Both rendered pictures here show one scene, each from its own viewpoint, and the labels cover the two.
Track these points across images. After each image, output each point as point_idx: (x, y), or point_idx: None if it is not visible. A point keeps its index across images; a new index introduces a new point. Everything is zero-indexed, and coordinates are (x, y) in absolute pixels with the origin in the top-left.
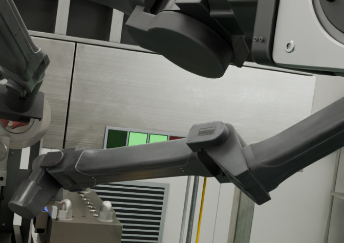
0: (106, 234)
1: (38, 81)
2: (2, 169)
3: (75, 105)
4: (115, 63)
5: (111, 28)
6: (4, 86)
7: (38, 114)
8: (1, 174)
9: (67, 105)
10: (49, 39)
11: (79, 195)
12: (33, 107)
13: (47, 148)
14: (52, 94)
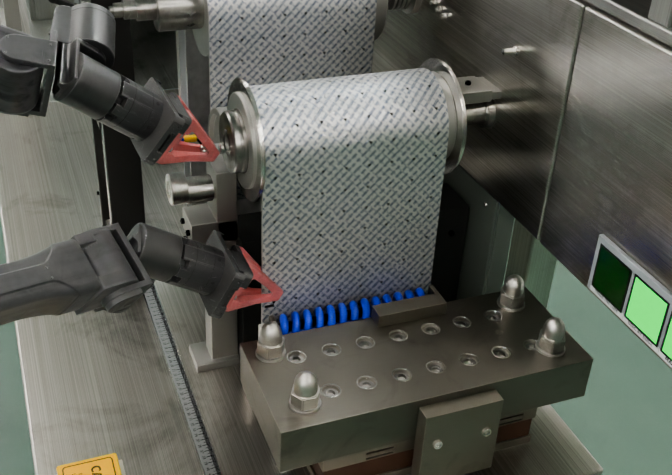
0: (270, 426)
1: (9, 99)
2: (207, 219)
3: (564, 157)
4: (642, 82)
5: None
6: (154, 86)
7: (144, 152)
8: (189, 227)
9: (555, 150)
10: None
11: (498, 346)
12: (149, 137)
13: (520, 223)
14: (537, 116)
